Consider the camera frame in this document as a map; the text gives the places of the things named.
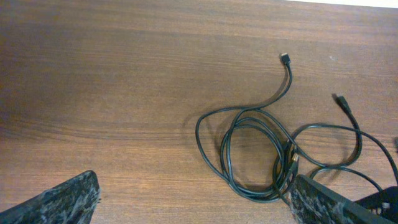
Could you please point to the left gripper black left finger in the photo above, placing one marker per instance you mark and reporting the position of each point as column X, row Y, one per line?
column 73, row 201

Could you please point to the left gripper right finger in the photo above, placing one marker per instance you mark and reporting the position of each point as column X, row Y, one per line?
column 311, row 202

